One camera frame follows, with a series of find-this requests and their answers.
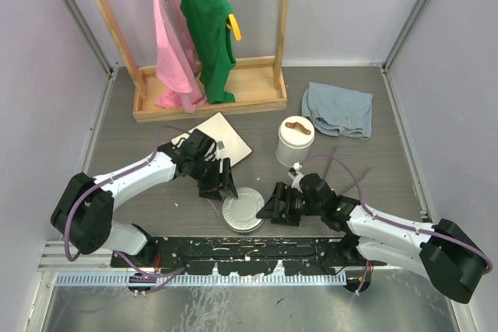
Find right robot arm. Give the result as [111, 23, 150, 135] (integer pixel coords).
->
[222, 163, 493, 304]

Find blue denim cloth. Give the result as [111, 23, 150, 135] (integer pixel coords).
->
[301, 82, 373, 139]

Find white lid with leather strap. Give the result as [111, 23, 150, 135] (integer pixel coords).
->
[278, 116, 315, 149]

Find green shirt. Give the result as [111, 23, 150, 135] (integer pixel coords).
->
[181, 0, 236, 104]

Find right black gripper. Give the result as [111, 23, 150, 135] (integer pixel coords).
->
[257, 181, 324, 226]

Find wooden clothes rack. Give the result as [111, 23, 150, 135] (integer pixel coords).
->
[95, 0, 289, 122]

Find white square plate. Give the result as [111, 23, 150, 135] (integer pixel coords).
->
[188, 113, 252, 166]

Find shallow round metal tin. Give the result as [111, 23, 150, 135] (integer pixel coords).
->
[224, 219, 264, 234]

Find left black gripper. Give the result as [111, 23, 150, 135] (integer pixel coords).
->
[190, 157, 237, 202]

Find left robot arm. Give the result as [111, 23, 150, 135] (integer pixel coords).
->
[51, 129, 238, 267]

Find tall metal container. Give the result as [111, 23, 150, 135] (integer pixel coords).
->
[275, 141, 310, 168]

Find pink shirt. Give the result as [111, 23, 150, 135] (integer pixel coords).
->
[153, 0, 208, 113]

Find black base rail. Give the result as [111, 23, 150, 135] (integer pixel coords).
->
[131, 236, 366, 276]

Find metal tongs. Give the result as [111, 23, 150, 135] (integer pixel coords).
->
[322, 146, 373, 195]

